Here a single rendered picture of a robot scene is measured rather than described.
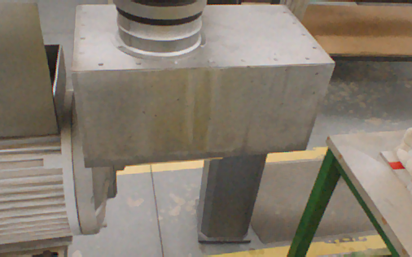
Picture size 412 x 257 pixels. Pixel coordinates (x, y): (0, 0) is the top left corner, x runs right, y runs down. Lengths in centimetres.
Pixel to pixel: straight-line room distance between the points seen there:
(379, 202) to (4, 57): 101
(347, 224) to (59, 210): 196
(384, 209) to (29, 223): 91
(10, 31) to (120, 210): 182
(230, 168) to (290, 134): 121
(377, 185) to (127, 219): 136
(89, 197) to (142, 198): 169
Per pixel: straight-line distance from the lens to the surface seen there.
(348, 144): 139
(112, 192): 108
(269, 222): 228
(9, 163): 64
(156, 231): 217
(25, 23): 51
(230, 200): 191
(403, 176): 134
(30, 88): 55
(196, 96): 47
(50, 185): 62
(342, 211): 247
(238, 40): 51
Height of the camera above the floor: 176
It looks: 39 degrees down
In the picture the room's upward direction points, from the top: 6 degrees clockwise
